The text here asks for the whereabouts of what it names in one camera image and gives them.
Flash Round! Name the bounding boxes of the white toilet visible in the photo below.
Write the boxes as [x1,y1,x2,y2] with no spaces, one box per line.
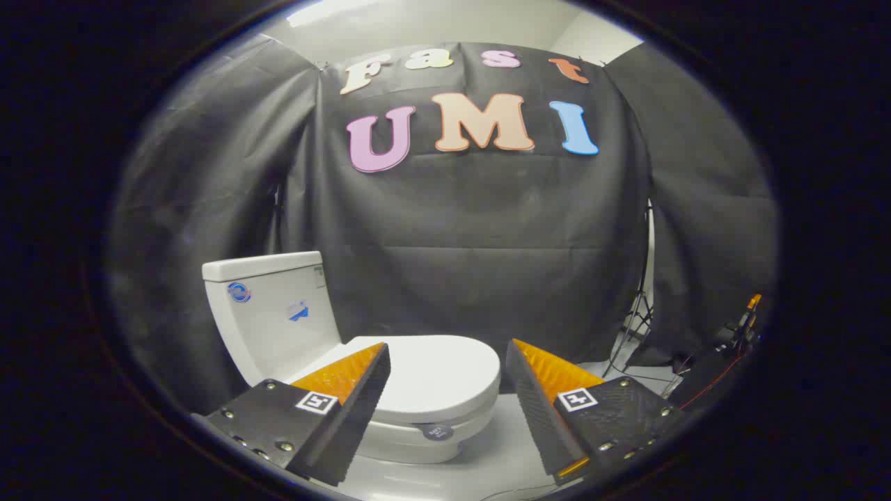
[202,251,499,465]

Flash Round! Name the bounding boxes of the white toilet seat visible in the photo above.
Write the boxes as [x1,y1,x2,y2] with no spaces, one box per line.
[358,397,499,447]

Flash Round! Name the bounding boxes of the white toilet lid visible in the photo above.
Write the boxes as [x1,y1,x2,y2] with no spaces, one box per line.
[306,335,501,442]

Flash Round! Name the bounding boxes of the black tripod stand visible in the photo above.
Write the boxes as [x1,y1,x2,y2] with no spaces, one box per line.
[602,200,659,380]

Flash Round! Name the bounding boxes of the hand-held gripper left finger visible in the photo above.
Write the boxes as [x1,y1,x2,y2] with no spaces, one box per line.
[191,342,391,487]

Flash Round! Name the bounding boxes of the white toilet tank cover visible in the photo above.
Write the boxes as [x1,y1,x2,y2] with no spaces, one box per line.
[202,251,324,283]

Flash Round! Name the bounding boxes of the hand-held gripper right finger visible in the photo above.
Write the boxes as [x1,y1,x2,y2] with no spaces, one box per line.
[505,339,686,486]

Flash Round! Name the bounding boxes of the black device with orange tip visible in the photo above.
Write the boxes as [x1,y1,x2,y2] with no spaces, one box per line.
[672,294,764,411]

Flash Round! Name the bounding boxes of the black backdrop cloth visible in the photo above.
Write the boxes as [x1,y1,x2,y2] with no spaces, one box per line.
[104,33,779,418]

